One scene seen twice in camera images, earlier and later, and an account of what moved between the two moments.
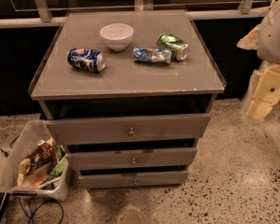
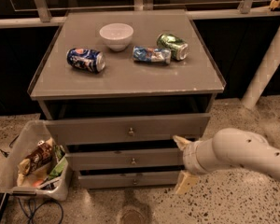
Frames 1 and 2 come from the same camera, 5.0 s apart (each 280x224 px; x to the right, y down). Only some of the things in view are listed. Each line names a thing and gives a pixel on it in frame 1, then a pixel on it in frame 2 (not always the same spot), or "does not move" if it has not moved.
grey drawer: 125,159 does not move
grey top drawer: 128,129 does not move
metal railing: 42,16 does not move
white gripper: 275,41 to 189,158
